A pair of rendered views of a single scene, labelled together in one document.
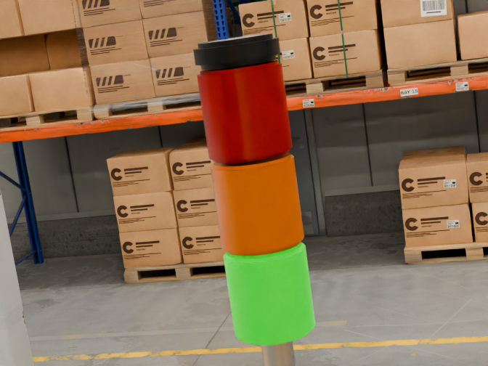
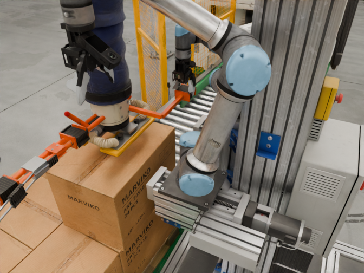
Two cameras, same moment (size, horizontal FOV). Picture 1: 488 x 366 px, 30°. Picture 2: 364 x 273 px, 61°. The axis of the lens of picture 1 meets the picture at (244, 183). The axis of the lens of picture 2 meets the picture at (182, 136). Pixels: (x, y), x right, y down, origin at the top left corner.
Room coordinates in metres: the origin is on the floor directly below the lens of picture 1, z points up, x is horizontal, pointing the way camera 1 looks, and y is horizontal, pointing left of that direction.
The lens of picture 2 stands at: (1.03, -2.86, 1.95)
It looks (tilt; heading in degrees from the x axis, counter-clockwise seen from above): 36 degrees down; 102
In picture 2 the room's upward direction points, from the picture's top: straight up
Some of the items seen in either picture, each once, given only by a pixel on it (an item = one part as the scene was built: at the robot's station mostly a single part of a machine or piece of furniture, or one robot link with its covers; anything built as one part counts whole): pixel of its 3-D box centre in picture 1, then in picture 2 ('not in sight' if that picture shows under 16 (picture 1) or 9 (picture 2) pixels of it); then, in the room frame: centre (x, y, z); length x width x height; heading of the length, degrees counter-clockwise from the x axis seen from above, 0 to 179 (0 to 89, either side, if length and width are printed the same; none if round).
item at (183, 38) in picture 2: not in sight; (183, 36); (0.75, -1.46, 1.48); 0.09 x 0.08 x 0.11; 32
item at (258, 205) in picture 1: (257, 202); not in sight; (0.53, -0.01, 2.24); 0.05 x 0.05 x 0.05
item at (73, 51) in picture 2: not in sight; (82, 45); (0.61, -2.12, 1.66); 0.09 x 0.08 x 0.12; 165
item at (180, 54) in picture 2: not in sight; (183, 52); (0.75, -1.46, 1.40); 0.08 x 0.08 x 0.05
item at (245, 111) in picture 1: (245, 110); not in sight; (0.53, -0.01, 2.30); 0.05 x 0.05 x 0.05
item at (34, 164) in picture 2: not in sight; (36, 167); (0.32, -2.12, 1.17); 0.07 x 0.07 x 0.04; 76
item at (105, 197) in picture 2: not in sight; (120, 175); (0.43, -1.67, 0.74); 0.60 x 0.40 x 0.40; 76
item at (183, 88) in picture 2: not in sight; (185, 92); (0.76, -1.44, 1.18); 0.09 x 0.08 x 0.05; 166
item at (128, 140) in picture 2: not in sight; (129, 130); (0.52, -1.69, 1.07); 0.34 x 0.10 x 0.05; 76
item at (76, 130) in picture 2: not in sight; (75, 135); (0.37, -1.91, 1.18); 0.10 x 0.08 x 0.06; 166
